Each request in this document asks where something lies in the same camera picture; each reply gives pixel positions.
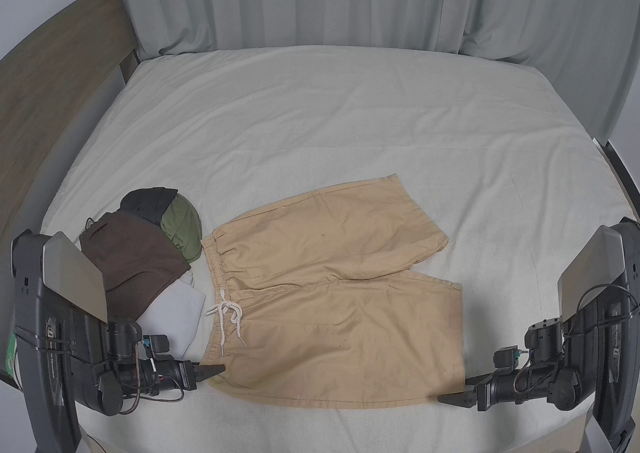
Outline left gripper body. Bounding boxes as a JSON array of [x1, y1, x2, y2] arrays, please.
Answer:
[[149, 358, 201, 391]]

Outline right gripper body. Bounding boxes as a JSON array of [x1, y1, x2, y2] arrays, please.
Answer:
[[476, 371, 554, 412]]

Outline beige shorts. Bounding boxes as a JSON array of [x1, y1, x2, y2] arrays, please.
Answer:
[[200, 173, 466, 410]]

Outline bed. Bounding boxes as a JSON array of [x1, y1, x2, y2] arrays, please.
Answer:
[[0, 0, 640, 453]]

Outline white garment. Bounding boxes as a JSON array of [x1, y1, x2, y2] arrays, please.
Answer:
[[137, 272, 207, 360]]

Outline brown garment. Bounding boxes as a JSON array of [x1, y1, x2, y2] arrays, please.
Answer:
[[79, 210, 192, 320]]

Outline olive green garment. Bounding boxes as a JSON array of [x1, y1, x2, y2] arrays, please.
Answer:
[[160, 190, 204, 265]]

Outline black garment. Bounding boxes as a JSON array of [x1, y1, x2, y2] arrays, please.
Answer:
[[121, 187, 179, 228]]

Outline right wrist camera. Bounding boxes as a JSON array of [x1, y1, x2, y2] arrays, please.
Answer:
[[493, 344, 522, 372]]

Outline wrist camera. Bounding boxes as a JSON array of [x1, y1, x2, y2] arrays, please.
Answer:
[[493, 344, 522, 372], [142, 334, 172, 360]]

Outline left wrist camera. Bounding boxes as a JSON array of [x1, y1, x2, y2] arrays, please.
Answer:
[[142, 334, 172, 360]]

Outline black cable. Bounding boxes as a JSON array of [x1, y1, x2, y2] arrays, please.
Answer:
[[575, 283, 640, 337]]

